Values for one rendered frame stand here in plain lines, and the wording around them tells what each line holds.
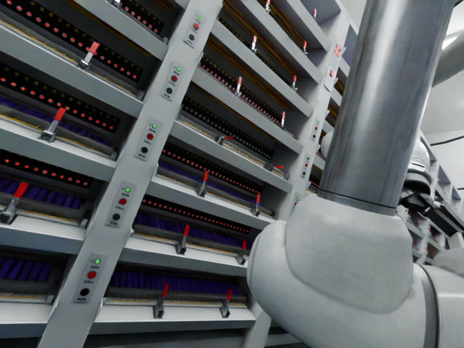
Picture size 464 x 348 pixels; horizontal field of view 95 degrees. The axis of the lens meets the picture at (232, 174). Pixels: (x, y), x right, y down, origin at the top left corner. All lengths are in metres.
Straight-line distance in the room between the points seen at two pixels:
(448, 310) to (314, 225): 0.15
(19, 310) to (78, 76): 0.57
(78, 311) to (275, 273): 0.56
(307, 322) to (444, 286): 0.16
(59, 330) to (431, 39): 0.89
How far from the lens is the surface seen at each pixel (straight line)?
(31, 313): 0.77
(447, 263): 0.41
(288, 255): 0.31
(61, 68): 0.70
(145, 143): 0.67
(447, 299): 0.36
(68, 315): 0.75
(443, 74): 0.65
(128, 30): 0.77
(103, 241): 0.68
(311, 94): 1.25
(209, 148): 0.75
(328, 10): 1.59
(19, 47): 0.72
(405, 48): 0.36
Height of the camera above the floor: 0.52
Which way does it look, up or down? 10 degrees up
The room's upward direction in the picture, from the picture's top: 18 degrees clockwise
